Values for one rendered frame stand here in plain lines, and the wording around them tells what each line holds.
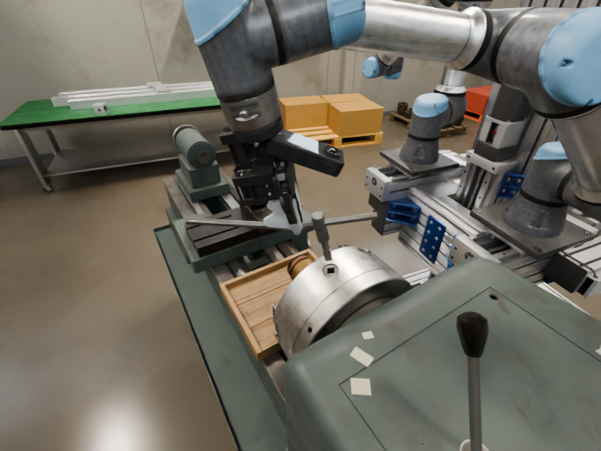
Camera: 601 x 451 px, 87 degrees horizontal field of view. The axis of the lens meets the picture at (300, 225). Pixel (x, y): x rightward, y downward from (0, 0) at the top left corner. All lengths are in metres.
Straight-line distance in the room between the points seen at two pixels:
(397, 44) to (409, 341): 0.47
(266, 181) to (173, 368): 1.71
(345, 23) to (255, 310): 0.83
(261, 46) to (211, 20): 0.05
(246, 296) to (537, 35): 0.93
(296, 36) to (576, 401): 0.57
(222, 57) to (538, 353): 0.59
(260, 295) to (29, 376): 1.63
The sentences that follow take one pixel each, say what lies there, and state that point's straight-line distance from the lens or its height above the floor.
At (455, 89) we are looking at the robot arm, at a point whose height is 1.41.
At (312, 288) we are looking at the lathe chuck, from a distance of 0.64.
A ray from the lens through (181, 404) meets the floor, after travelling 1.95.
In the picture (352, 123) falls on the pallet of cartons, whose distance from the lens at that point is 4.50.
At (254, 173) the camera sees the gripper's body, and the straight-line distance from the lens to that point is 0.46.
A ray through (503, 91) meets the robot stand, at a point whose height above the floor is 1.46.
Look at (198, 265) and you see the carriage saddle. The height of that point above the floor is 0.90.
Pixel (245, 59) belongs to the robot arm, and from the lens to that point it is 0.39.
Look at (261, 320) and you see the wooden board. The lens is 1.01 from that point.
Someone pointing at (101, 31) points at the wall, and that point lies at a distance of 4.77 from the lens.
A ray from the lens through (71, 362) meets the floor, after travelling 2.35.
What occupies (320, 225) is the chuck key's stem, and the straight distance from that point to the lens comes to 0.54.
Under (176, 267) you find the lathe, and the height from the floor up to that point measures 0.54.
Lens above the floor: 1.68
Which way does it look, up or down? 36 degrees down
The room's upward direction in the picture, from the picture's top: straight up
